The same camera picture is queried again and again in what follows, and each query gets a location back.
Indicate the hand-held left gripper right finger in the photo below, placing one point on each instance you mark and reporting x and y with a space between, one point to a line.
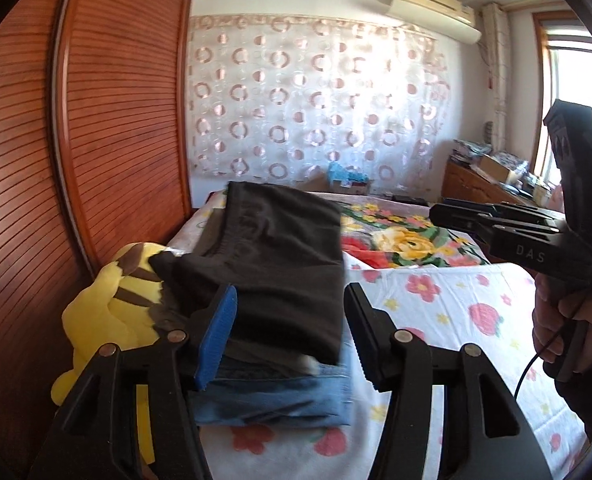
371 345

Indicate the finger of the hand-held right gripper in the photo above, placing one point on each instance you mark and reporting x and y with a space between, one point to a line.
471 202
456 217

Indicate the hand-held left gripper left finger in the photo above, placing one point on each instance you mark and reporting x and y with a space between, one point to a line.
218 340

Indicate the black pants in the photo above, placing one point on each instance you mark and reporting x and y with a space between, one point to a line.
286 270

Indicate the person's right forearm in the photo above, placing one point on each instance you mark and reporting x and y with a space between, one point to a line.
591 400

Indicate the person's right hand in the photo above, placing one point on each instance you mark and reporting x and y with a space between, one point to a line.
551 320

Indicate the long wooden cabinet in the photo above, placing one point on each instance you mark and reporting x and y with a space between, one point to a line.
463 185

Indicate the open cardboard box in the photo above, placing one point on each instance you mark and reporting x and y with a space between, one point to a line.
493 170

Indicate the colourful floral blanket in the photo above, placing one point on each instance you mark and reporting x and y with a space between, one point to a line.
406 240

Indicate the patterned cloth pile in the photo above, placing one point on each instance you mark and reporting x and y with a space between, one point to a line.
468 147

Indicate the white floral bed sheet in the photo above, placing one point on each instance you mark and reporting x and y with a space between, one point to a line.
426 320

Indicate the dark oval ornament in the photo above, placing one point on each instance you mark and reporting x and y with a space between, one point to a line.
489 132

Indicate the folded blue jeans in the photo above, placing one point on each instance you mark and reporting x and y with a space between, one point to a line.
276 395

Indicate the wooden framed window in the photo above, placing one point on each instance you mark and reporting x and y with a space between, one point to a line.
571 70

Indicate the yellow plush toy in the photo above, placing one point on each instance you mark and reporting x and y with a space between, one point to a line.
106 305

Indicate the blue plastic bag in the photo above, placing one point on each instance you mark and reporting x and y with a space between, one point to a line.
341 172

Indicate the patterned window curtain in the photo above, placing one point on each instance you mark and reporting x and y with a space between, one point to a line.
496 60

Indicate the circle patterned sheer curtain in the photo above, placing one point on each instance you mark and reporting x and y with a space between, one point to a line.
301 110

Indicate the white air conditioner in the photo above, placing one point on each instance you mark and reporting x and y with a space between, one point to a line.
426 7

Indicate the wooden slatted wardrobe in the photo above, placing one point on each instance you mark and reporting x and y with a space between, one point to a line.
101 110

